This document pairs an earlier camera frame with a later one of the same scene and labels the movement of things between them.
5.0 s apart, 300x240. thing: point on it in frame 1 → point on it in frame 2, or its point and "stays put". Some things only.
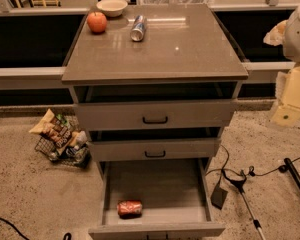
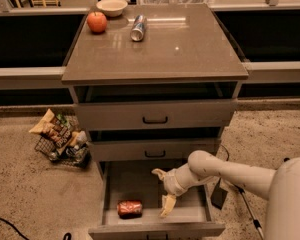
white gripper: (297, 37) → (170, 182)
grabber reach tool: (240, 184) stays put
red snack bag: (129, 208) stays put
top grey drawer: (161, 106) stays put
